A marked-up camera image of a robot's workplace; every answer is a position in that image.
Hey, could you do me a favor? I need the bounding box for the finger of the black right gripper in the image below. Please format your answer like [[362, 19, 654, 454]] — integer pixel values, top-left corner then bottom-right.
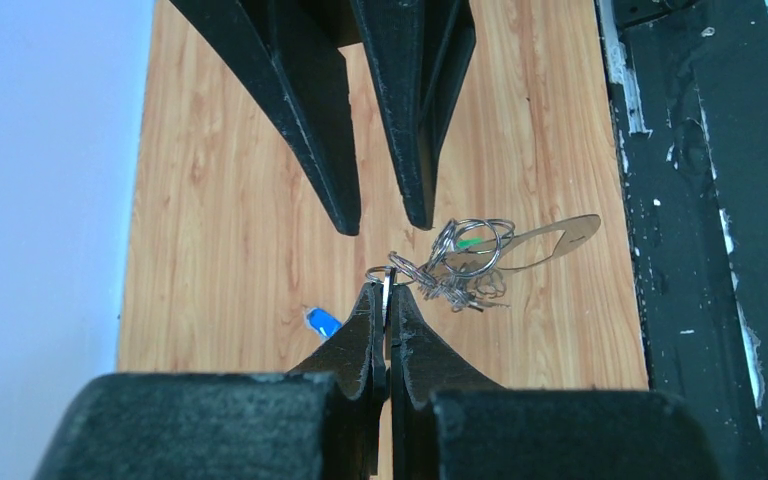
[[174, 0, 361, 236], [351, 0, 476, 230]]

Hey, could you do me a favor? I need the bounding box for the silver keyring bunch with keys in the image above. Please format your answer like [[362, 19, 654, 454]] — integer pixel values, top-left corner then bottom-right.
[[365, 214, 602, 312]]

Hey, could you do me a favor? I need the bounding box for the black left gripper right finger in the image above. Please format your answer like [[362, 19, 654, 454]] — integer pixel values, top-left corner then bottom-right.
[[389, 287, 720, 479]]

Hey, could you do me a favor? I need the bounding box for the silver key with blue tag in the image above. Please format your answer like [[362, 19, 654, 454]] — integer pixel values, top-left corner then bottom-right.
[[303, 306, 343, 343]]

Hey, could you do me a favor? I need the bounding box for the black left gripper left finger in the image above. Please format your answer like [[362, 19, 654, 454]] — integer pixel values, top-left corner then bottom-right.
[[36, 283, 387, 479]]

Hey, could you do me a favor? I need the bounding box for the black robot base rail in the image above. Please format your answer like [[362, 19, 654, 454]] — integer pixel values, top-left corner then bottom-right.
[[597, 1, 768, 479]]

